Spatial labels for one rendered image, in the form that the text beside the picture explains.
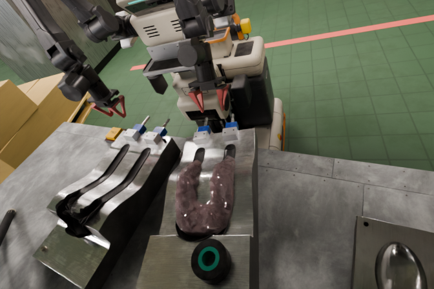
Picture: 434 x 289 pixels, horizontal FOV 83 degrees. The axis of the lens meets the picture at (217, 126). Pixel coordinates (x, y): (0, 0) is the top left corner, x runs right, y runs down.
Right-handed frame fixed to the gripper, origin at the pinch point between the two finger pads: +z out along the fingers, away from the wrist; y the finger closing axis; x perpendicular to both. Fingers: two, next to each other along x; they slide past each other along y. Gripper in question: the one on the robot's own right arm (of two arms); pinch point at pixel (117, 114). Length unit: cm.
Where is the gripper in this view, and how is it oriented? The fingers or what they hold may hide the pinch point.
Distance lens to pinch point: 96.2
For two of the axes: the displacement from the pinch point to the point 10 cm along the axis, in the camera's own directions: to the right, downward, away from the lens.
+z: 3.0, 6.9, 6.6
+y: 8.7, 0.8, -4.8
